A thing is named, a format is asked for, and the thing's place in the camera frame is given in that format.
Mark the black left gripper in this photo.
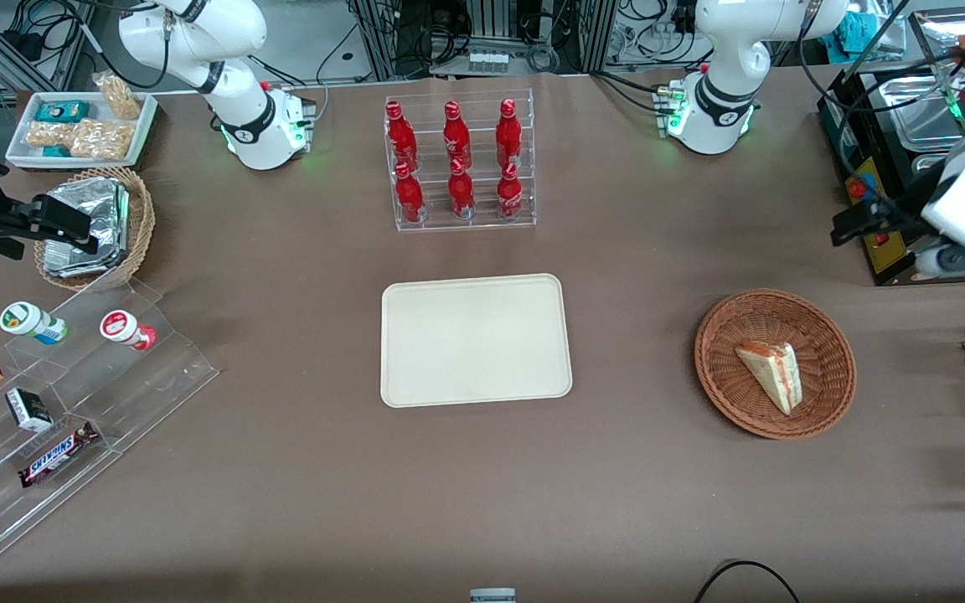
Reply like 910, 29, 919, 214
832, 191, 936, 249

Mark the triangle sandwich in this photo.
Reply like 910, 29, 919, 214
735, 340, 804, 417

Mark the white rectangular snack tray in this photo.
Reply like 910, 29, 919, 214
4, 90, 159, 172

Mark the light wicker basket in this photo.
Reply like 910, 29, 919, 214
34, 167, 156, 292

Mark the brown wicker basket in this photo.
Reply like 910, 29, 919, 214
694, 288, 858, 441

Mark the cream plastic tray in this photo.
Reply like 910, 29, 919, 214
379, 273, 575, 410

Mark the foil wrapped food stack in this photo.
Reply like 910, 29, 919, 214
42, 177, 131, 280

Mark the clear bag of puffed snacks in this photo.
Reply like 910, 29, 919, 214
25, 121, 74, 151
92, 71, 142, 121
70, 118, 134, 161

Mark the green lid yogurt cup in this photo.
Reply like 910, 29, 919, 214
0, 301, 70, 346

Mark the teal snack box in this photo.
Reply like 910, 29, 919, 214
35, 100, 92, 124

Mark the steel fryer pan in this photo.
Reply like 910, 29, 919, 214
875, 74, 965, 153

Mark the red lid yogurt cup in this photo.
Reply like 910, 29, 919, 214
99, 309, 157, 352

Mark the teal cloth bundle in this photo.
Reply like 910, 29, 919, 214
833, 7, 908, 56

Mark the small black white box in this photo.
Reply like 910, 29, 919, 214
4, 387, 54, 434

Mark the clear acrylic stepped shelf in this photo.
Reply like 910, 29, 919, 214
0, 279, 220, 570

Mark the snickers chocolate bar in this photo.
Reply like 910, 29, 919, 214
17, 420, 101, 489

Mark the clear acrylic bottle rack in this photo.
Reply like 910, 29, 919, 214
383, 87, 538, 234

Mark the red cola bottle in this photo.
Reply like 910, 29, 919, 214
385, 100, 419, 173
394, 162, 426, 225
447, 157, 477, 221
495, 98, 524, 168
442, 100, 474, 169
496, 162, 524, 221

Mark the black cable loop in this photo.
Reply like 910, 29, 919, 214
694, 559, 801, 603

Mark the aluminium frame rack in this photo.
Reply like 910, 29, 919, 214
347, 0, 619, 78

